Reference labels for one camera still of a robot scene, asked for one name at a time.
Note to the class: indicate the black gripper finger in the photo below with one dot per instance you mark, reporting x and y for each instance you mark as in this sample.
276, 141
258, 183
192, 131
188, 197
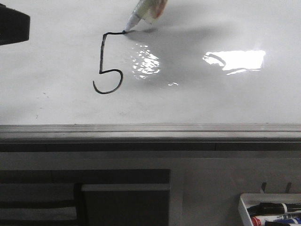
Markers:
14, 26

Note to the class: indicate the white whiteboard marker with tape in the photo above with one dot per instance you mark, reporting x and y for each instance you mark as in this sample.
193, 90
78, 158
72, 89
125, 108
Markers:
147, 10

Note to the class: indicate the white whiteboard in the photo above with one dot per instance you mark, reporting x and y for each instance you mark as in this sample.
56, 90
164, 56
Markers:
203, 61

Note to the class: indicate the dark cabinet panel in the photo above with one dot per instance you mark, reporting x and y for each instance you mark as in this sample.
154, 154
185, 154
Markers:
110, 197

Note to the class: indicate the white marker tray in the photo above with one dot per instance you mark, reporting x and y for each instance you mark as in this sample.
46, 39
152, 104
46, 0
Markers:
249, 200

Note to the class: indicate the black tray hook left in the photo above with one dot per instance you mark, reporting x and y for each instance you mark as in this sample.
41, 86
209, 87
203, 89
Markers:
263, 187

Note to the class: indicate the black tray hook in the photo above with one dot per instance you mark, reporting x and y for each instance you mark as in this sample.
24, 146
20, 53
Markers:
288, 187
263, 187

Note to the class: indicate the black marker in tray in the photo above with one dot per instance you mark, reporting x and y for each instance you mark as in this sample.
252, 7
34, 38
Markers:
268, 208

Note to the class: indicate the red capped marker in tray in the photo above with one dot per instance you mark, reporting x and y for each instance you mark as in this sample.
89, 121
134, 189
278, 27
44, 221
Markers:
260, 220

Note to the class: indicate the black tray hook right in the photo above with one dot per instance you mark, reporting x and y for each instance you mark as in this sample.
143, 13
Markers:
288, 187

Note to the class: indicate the blue marker in tray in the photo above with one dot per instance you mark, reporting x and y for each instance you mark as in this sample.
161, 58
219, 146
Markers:
287, 222

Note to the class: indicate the aluminium whiteboard frame rail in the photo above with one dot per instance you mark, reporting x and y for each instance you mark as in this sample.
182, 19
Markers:
150, 133

